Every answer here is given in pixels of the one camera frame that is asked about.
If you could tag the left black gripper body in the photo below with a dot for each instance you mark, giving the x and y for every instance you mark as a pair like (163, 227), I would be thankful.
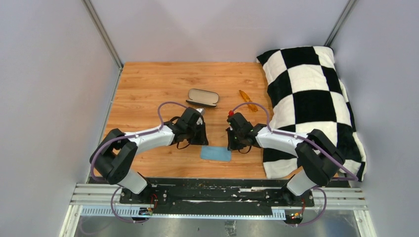
(189, 132)

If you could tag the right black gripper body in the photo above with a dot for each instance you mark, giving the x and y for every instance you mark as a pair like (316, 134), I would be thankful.
(240, 136)

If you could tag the light blue cleaning cloth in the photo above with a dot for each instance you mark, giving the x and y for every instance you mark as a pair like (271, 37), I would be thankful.
(216, 153)

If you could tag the black glasses case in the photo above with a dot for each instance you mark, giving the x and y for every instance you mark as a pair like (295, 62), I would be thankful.
(202, 98)

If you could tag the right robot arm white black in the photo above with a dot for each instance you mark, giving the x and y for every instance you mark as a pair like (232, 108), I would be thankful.
(319, 157)

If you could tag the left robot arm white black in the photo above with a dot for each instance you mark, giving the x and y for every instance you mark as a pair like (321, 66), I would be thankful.
(115, 154)

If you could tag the orange sunglasses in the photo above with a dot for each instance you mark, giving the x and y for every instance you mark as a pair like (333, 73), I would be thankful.
(246, 98)

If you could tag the black white checkered blanket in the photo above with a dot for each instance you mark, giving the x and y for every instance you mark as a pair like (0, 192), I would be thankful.
(306, 93)

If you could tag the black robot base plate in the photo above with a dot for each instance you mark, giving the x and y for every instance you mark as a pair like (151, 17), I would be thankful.
(232, 197)

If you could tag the aluminium rail frame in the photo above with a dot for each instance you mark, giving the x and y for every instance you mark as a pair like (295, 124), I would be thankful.
(98, 199)

